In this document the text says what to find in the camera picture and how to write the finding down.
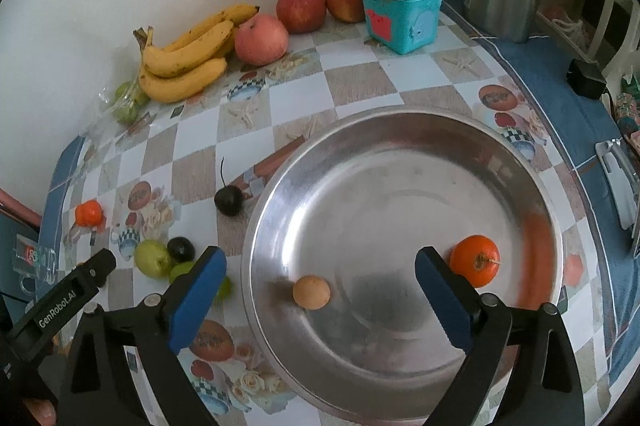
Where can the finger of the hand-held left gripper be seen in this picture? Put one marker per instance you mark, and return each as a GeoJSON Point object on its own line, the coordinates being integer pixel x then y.
{"type": "Point", "coordinates": [60, 306]}

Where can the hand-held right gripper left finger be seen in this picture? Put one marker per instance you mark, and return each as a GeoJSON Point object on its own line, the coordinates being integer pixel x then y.
{"type": "Point", "coordinates": [197, 301]}

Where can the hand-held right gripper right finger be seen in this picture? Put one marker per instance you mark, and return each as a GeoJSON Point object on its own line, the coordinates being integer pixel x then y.
{"type": "Point", "coordinates": [442, 301]}

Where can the green jujube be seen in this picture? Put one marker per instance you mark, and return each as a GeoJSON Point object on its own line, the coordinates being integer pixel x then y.
{"type": "Point", "coordinates": [179, 272]}
{"type": "Point", "coordinates": [152, 258]}

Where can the orange tomato with stem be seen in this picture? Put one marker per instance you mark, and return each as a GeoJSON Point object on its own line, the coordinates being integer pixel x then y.
{"type": "Point", "coordinates": [475, 262]}

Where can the dark cherry with stem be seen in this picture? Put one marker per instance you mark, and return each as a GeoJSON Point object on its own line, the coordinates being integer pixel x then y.
{"type": "Point", "coordinates": [229, 202]}

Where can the large steel bowl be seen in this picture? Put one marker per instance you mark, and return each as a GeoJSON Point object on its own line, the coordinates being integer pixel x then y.
{"type": "Point", "coordinates": [375, 216]}

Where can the tan longan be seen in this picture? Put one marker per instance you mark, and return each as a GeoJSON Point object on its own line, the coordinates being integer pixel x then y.
{"type": "Point", "coordinates": [311, 291]}

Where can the person's left hand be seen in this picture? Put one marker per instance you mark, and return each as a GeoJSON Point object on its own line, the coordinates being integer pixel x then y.
{"type": "Point", "coordinates": [41, 412]}

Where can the clear container red label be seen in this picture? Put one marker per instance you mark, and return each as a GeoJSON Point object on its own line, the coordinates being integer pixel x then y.
{"type": "Point", "coordinates": [32, 258]}

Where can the small orange tangerine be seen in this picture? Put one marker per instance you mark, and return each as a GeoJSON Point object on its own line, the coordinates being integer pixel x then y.
{"type": "Point", "coordinates": [89, 212]}

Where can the silver phone stand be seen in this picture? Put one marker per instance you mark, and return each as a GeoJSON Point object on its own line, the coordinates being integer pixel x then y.
{"type": "Point", "coordinates": [617, 186]}

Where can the clear bag of green jujubes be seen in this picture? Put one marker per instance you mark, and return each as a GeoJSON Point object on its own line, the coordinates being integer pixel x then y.
{"type": "Point", "coordinates": [125, 103]}

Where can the checked printed tablecloth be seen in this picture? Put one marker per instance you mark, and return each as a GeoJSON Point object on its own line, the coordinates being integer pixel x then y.
{"type": "Point", "coordinates": [350, 76]}

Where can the black power adapter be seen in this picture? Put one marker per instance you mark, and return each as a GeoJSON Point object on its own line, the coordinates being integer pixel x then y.
{"type": "Point", "coordinates": [586, 78]}

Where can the pink apple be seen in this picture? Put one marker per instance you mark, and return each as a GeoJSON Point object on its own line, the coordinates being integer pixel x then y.
{"type": "Point", "coordinates": [261, 40]}

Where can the colourful patterned box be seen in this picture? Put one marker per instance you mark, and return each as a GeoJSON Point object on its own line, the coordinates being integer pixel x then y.
{"type": "Point", "coordinates": [627, 106]}

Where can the teal plastic box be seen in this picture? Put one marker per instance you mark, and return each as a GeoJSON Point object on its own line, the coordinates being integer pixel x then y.
{"type": "Point", "coordinates": [405, 22]}

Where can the white rack frame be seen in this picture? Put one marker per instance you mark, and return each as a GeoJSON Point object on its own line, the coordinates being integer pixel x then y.
{"type": "Point", "coordinates": [607, 18]}

